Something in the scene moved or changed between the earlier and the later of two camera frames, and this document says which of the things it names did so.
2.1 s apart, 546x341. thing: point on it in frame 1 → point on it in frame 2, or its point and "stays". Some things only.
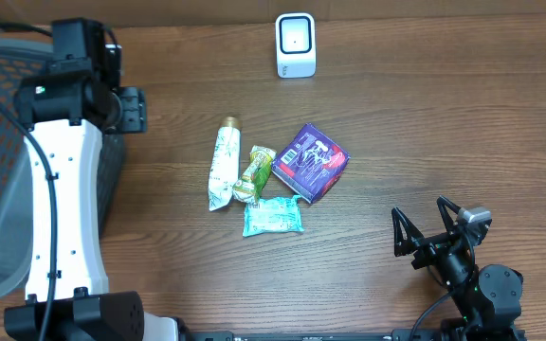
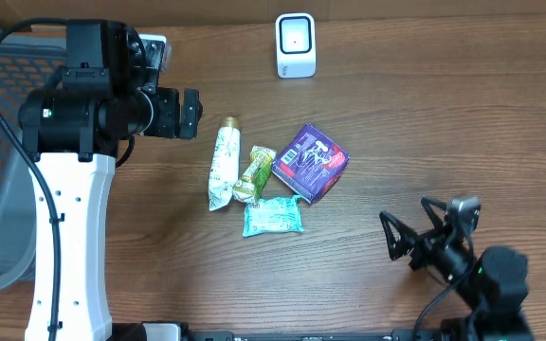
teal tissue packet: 272,216 stays
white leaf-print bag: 225,171 stays
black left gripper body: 133,113 → 164,121
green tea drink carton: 256,174 stays
